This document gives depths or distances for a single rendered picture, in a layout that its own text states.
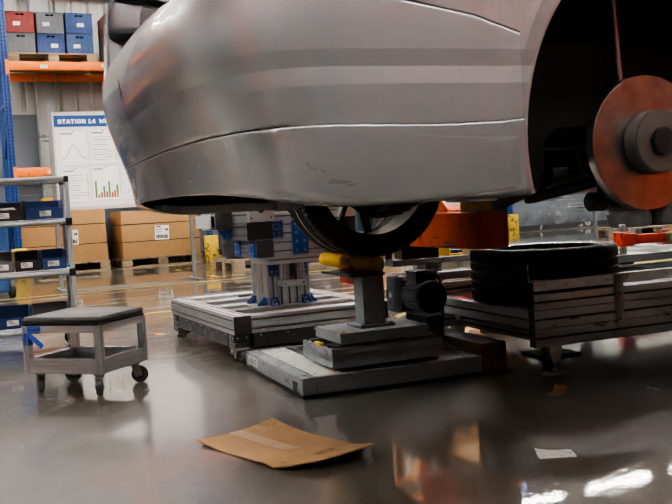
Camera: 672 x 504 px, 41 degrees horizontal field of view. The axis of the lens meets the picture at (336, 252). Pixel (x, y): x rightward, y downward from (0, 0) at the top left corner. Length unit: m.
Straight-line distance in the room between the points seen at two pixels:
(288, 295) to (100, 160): 5.41
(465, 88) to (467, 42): 0.09
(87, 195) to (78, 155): 0.43
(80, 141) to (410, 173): 8.28
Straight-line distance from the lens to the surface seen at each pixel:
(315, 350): 3.80
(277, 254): 4.62
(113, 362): 3.99
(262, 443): 2.92
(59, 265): 5.41
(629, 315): 4.00
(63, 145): 9.94
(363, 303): 3.79
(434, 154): 1.85
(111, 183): 9.99
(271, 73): 1.80
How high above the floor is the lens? 0.75
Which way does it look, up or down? 3 degrees down
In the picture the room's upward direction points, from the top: 3 degrees counter-clockwise
